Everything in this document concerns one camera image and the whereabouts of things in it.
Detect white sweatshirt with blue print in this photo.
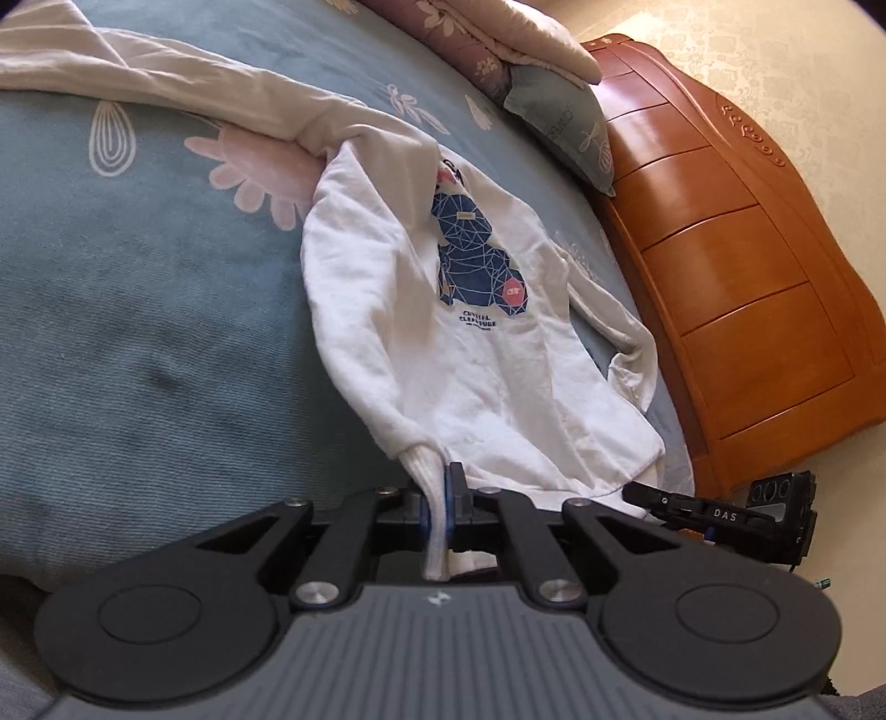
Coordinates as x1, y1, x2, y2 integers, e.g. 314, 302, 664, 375
301, 128, 667, 583

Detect cream long-sleeved garment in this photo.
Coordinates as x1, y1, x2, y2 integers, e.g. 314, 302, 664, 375
0, 0, 444, 171

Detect wooden headboard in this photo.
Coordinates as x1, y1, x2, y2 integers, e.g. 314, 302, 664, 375
580, 33, 877, 497

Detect pale pink blanket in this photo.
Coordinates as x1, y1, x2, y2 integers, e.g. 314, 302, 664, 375
477, 0, 605, 85

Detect purple floral quilt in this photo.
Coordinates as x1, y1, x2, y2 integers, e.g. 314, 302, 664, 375
360, 0, 555, 106

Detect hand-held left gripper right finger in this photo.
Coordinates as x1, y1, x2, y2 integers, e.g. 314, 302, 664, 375
443, 462, 688, 609

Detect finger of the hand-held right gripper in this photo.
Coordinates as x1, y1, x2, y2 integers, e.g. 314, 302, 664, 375
621, 482, 699, 522

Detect grey-blue pillow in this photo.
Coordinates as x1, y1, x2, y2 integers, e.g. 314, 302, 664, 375
503, 62, 617, 199

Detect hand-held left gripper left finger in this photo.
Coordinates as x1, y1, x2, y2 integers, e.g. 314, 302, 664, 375
195, 486, 428, 611

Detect blue floral bed sheet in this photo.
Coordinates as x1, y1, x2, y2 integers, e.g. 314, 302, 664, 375
0, 0, 702, 593

